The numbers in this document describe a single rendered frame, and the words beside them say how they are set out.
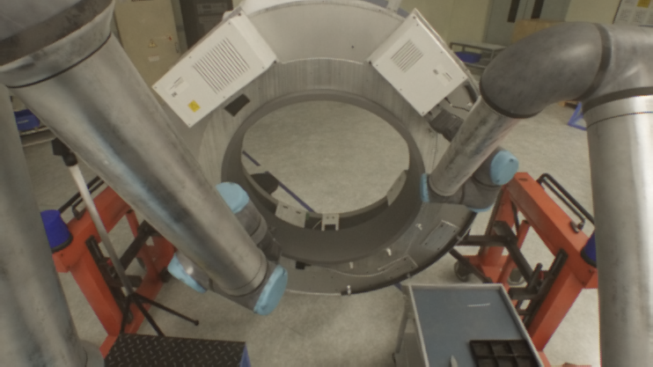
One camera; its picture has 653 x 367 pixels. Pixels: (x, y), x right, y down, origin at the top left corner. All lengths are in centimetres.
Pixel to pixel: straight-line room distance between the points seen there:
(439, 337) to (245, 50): 129
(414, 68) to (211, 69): 61
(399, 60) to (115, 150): 84
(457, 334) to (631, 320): 105
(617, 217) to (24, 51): 62
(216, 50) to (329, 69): 37
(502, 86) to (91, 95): 52
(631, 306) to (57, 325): 70
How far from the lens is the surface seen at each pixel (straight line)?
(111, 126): 30
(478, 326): 160
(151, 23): 557
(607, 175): 56
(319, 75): 114
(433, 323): 154
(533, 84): 55
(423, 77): 105
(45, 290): 48
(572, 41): 56
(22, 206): 44
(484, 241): 201
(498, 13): 1054
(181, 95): 110
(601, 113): 58
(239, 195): 68
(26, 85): 29
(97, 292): 192
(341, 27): 111
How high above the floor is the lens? 189
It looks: 30 degrees down
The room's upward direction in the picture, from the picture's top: straight up
